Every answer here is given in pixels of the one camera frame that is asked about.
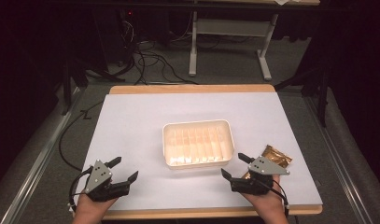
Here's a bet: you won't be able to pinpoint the gold foil packet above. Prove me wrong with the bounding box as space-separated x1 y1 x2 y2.
243 144 294 180

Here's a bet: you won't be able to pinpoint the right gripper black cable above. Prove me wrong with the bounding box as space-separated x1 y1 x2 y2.
261 178 290 217

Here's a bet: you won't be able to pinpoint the white table mat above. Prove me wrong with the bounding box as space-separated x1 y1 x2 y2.
75 91 324 212

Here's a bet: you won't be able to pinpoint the white metal desk frame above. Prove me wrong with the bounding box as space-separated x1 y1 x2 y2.
188 10 279 82

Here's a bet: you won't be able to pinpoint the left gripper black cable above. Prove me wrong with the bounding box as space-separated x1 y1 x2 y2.
67 165 94 213

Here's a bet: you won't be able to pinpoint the person's left hand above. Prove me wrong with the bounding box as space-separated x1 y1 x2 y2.
72 193 118 224

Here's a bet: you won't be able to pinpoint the black stand legs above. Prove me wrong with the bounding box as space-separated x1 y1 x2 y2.
60 52 127 117
274 63 331 129

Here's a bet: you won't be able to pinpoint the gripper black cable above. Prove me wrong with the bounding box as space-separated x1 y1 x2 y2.
261 178 290 217
67 165 94 213

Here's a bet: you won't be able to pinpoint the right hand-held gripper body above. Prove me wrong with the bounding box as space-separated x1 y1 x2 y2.
230 155 291 197

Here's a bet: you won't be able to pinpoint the white plastic tray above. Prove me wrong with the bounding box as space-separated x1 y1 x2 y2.
162 119 235 171

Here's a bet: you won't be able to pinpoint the dark computer tower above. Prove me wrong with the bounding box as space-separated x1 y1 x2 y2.
93 8 136 67

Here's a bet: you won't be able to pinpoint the silver metal floor rail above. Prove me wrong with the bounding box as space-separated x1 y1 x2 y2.
0 87 83 224
304 96 376 224

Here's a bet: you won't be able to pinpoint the person's right hand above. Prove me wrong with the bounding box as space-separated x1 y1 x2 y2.
240 175 290 224

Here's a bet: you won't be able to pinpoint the tangle of black floor cables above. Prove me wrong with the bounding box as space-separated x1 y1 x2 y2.
119 18 200 86

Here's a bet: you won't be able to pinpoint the row of pale clear packets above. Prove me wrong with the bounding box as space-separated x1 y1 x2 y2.
166 125 228 166

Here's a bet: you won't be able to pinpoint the long black floor cable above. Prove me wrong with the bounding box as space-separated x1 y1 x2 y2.
58 100 106 173

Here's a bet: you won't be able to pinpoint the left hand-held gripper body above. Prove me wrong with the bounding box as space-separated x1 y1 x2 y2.
84 159 132 203

